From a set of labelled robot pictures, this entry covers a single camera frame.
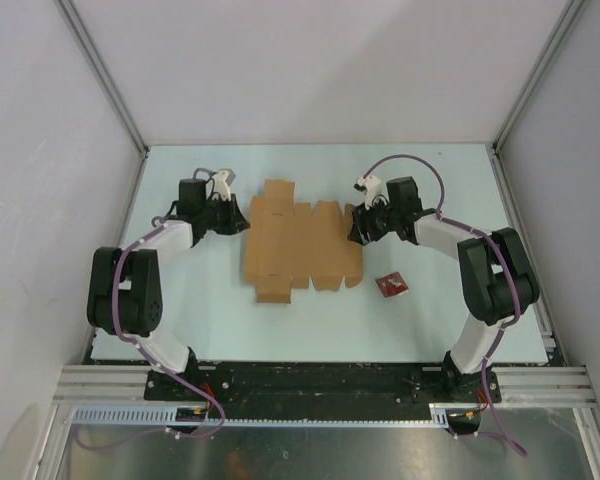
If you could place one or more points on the aluminium frame rail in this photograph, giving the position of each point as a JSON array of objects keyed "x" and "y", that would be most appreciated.
[{"x": 117, "y": 384}]

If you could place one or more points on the aluminium corner post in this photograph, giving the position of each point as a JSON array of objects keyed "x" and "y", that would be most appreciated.
[
  {"x": 558, "y": 37},
  {"x": 86, "y": 44}
]

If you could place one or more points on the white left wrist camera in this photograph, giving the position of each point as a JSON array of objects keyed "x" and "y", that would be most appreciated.
[{"x": 221, "y": 184}]

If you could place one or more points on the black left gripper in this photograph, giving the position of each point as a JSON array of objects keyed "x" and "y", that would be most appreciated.
[{"x": 236, "y": 219}]

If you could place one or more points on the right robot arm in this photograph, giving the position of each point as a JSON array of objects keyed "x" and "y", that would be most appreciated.
[{"x": 497, "y": 280}]

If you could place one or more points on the brown cardboard box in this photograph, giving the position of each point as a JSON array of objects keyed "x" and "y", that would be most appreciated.
[{"x": 298, "y": 245}]

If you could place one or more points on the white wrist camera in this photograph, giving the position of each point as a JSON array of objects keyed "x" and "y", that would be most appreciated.
[
  {"x": 371, "y": 186},
  {"x": 221, "y": 184}
]

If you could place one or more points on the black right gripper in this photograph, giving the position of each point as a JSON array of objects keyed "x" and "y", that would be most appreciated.
[{"x": 358, "y": 232}]

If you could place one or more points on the left aluminium corner post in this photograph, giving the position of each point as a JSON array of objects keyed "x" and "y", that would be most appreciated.
[{"x": 86, "y": 44}]

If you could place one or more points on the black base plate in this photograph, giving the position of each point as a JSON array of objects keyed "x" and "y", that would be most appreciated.
[{"x": 420, "y": 382}]

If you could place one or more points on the right aluminium corner post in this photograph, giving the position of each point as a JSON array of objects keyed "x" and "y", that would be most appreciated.
[{"x": 558, "y": 37}]

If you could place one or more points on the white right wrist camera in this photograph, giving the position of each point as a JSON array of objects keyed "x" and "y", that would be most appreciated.
[{"x": 371, "y": 186}]

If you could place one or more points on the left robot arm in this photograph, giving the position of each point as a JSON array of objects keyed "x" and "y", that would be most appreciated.
[{"x": 125, "y": 292}]

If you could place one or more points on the small red packet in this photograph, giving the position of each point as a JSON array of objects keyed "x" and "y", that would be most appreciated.
[{"x": 392, "y": 285}]

